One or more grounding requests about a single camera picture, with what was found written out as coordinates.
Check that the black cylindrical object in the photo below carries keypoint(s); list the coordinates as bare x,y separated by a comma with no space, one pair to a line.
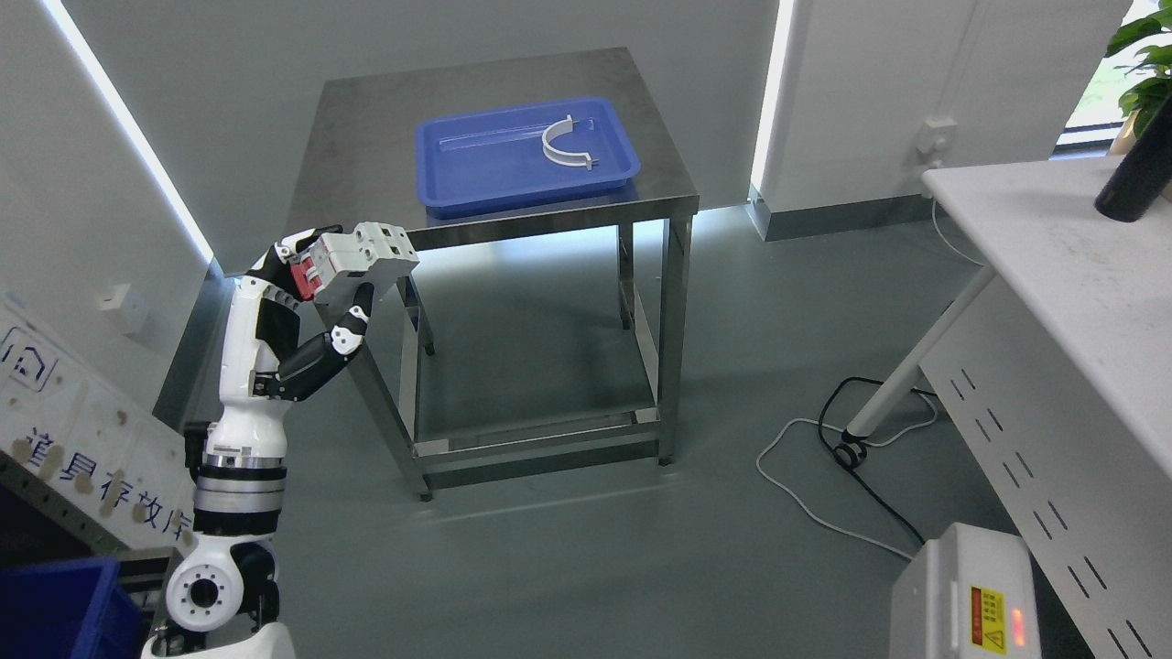
1143,174

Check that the stainless steel table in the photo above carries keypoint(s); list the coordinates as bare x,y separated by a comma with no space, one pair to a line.
539,342

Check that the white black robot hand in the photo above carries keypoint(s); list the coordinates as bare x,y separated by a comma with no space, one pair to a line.
265,368

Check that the grey circuit breaker red switch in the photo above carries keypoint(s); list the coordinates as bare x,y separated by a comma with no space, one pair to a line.
332,269

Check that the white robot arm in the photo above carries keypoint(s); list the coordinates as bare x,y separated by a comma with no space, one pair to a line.
222,601

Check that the blue plastic tray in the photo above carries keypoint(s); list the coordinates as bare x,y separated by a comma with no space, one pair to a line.
525,155

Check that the white wall box left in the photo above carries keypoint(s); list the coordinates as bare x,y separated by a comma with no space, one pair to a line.
125,308

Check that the white desk top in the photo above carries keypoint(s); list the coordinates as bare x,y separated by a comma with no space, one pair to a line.
1101,288

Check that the green potted plant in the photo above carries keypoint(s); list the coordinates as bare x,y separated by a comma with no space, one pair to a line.
1142,100

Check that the blue bin at corner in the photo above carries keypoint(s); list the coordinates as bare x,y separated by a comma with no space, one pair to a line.
68,609

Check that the white table leg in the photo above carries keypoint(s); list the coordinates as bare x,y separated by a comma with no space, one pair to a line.
907,372

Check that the white wall socket right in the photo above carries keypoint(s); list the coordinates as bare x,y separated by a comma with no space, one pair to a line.
936,135

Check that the white printed board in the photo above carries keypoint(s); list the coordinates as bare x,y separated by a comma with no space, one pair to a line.
84,453

